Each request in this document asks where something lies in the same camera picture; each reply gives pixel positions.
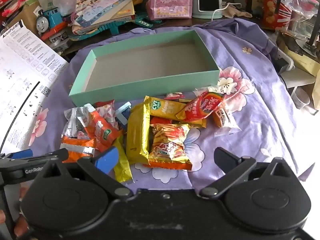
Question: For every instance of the brown cardboard box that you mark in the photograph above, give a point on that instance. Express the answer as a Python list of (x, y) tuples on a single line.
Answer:
[(27, 15)]

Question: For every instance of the purple floral blanket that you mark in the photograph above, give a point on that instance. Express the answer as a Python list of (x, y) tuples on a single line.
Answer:
[(250, 130)]

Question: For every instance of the pink plastic toy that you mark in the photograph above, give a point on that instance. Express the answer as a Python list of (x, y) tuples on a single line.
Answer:
[(15, 5)]

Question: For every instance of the beige cloth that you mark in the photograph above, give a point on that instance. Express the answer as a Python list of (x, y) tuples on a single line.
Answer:
[(237, 12)]

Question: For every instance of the blue wafer packet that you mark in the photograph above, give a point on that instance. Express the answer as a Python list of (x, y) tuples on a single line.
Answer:
[(123, 111)]

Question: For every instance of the red rainbow candy packet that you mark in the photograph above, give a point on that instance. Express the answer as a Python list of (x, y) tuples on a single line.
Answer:
[(200, 107)]

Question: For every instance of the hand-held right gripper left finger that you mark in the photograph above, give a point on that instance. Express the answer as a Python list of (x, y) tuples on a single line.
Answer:
[(107, 160)]

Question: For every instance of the white power strip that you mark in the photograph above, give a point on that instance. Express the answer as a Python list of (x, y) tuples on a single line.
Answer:
[(287, 62)]

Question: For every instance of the pink gift bag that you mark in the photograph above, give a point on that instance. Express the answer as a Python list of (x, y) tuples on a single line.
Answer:
[(170, 0)]

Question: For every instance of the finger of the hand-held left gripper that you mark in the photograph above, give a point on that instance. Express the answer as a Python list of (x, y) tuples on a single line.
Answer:
[(60, 156), (22, 154)]

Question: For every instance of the small red snack packet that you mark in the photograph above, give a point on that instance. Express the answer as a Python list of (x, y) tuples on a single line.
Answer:
[(103, 103)]

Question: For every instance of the red cookie tin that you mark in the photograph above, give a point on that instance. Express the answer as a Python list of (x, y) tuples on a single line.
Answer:
[(272, 10)]

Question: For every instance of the yellow cardboard box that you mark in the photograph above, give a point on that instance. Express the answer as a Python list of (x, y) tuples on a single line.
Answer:
[(305, 62)]

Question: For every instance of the white paper cup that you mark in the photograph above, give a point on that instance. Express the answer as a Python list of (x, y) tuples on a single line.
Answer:
[(301, 100)]

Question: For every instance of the dark printed box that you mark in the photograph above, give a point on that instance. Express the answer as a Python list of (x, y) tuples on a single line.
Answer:
[(257, 2)]

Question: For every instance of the silver clear snack wrapper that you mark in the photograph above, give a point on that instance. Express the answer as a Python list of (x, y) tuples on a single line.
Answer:
[(73, 120)]

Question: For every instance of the black white toy piece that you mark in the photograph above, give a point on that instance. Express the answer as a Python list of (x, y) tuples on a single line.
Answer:
[(58, 41)]

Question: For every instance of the clear sausage snack packet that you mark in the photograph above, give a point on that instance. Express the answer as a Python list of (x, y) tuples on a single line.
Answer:
[(222, 120)]

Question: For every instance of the person's left hand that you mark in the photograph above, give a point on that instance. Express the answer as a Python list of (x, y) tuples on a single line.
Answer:
[(21, 226)]

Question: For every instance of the yellow biscuit packet green logo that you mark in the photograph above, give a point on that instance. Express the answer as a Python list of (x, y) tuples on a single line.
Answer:
[(162, 108)]

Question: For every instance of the blue toy train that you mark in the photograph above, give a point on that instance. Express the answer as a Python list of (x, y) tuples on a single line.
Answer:
[(53, 20)]

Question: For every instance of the teal toy track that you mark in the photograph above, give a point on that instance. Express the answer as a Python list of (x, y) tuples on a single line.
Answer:
[(112, 27)]

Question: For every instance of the orange white snack packet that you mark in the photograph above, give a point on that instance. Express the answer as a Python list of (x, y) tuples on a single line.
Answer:
[(102, 132)]

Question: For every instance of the teal cardboard box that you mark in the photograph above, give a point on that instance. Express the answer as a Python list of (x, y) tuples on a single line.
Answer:
[(150, 87)]

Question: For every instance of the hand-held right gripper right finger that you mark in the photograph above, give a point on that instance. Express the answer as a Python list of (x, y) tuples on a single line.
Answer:
[(225, 158)]

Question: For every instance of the orange noodle snack packet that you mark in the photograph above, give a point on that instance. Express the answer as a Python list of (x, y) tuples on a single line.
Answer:
[(170, 145)]

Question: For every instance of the white instruction sheet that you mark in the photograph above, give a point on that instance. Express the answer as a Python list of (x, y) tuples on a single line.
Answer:
[(20, 80)]

